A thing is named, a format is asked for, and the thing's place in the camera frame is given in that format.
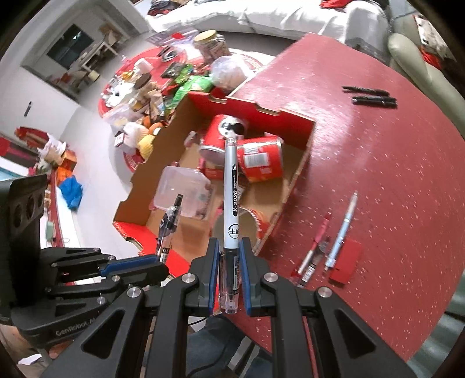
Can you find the red chip can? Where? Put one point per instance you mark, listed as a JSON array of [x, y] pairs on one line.
[[218, 140], [261, 160]]

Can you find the silver blue pen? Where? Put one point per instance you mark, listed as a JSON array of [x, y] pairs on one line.
[[341, 229]]

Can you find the white tissue box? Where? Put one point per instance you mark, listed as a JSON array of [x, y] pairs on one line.
[[121, 93]]

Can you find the grey white pen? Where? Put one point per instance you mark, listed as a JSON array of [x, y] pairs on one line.
[[230, 189]]

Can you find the white sofa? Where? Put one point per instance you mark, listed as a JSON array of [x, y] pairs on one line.
[[290, 18]]

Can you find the red cardboard box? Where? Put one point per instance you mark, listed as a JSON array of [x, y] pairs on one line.
[[290, 125]]

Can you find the green snack bag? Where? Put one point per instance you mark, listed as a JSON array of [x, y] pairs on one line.
[[192, 89]]

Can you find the green armchair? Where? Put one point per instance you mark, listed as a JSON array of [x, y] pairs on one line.
[[417, 54]]

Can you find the dark snack bag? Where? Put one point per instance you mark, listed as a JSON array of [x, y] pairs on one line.
[[173, 70]]

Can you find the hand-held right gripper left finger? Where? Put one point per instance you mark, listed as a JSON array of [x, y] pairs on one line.
[[215, 276]]

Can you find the clear plastic container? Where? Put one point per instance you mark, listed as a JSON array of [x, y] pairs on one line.
[[181, 189]]

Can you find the jar with brown lid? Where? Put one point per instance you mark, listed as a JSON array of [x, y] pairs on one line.
[[143, 83]]

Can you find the orange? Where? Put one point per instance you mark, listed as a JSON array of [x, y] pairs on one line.
[[154, 129]]

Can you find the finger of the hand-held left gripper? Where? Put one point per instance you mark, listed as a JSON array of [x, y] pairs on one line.
[[72, 258], [127, 265]]

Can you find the white plastic bag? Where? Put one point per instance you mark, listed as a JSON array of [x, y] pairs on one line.
[[229, 72]]

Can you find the yellow foam fruit net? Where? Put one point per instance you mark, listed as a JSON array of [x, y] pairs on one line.
[[146, 147]]

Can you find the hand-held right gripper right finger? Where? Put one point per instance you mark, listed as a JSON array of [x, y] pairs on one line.
[[247, 280]]

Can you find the white foam fruit net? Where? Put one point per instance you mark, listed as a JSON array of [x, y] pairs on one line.
[[133, 132]]

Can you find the blue plastic bag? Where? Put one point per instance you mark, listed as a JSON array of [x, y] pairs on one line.
[[71, 192]]

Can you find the television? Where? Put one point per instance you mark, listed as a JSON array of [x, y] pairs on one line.
[[69, 45]]

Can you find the person's leg in jeans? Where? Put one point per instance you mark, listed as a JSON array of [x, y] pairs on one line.
[[210, 349]]

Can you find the white mug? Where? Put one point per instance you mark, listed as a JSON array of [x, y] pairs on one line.
[[142, 65]]

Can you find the snack jar with tan lid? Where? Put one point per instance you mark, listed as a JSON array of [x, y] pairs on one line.
[[210, 45]]

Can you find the black marker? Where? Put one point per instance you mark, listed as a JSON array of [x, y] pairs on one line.
[[376, 103], [374, 98], [365, 91]]

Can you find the black clear pen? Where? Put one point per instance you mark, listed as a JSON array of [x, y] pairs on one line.
[[170, 218]]

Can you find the red gel pen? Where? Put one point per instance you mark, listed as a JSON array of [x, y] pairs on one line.
[[316, 241]]

